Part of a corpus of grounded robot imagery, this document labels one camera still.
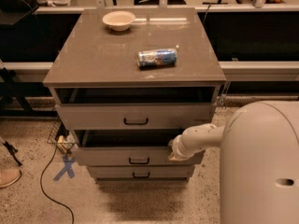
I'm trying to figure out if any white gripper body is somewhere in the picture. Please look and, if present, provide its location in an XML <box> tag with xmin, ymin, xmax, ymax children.
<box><xmin>171</xmin><ymin>134</ymin><xmax>196</xmax><ymax>160</ymax></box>

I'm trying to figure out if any grey drawer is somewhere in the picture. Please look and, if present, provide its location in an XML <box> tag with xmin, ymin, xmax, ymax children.
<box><xmin>73</xmin><ymin>129</ymin><xmax>204</xmax><ymax>166</ymax></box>
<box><xmin>88</xmin><ymin>165</ymin><xmax>194</xmax><ymax>180</ymax></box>
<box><xmin>57</xmin><ymin>87</ymin><xmax>216</xmax><ymax>130</ymax></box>

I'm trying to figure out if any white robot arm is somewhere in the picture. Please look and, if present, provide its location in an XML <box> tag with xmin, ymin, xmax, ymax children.
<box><xmin>169</xmin><ymin>101</ymin><xmax>299</xmax><ymax>224</ymax></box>

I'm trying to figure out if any grey bottom drawer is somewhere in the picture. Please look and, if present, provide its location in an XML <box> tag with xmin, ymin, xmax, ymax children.
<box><xmin>88</xmin><ymin>165</ymin><xmax>194</xmax><ymax>180</ymax></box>

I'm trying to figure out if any grey drawer cabinet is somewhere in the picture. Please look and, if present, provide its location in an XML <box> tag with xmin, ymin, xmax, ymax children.
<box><xmin>42</xmin><ymin>7</ymin><xmax>227</xmax><ymax>184</ymax></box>

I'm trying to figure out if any grey top drawer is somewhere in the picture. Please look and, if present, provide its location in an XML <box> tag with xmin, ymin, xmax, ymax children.
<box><xmin>57</xmin><ymin>87</ymin><xmax>216</xmax><ymax>130</ymax></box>

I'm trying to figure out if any blue crushed drink can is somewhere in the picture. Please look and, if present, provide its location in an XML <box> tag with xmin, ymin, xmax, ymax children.
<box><xmin>137</xmin><ymin>49</ymin><xmax>178</xmax><ymax>68</ymax></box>

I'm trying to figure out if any blue tape cross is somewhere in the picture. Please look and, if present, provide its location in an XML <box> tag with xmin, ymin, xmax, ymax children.
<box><xmin>53</xmin><ymin>155</ymin><xmax>76</xmax><ymax>181</ymax></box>

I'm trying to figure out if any white paper bowl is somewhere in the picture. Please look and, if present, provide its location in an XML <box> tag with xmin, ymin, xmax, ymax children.
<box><xmin>102</xmin><ymin>11</ymin><xmax>135</xmax><ymax>32</ymax></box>

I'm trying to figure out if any black tripod leg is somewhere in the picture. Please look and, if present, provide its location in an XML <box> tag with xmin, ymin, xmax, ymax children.
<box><xmin>0</xmin><ymin>136</ymin><xmax>22</xmax><ymax>166</ymax></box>

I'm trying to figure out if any tan shoe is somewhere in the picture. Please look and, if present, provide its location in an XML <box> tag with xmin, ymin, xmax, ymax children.
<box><xmin>0</xmin><ymin>169</ymin><xmax>21</xmax><ymax>189</ymax></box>

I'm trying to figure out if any black chair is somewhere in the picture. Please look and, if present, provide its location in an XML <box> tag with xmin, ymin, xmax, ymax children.
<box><xmin>0</xmin><ymin>0</ymin><xmax>38</xmax><ymax>28</ymax></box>

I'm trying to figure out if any wire basket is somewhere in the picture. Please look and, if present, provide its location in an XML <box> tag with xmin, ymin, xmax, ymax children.
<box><xmin>47</xmin><ymin>120</ymin><xmax>76</xmax><ymax>154</ymax></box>

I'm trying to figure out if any black cable left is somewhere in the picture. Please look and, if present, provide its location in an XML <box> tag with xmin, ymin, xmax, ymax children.
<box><xmin>39</xmin><ymin>143</ymin><xmax>76</xmax><ymax>224</ymax></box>

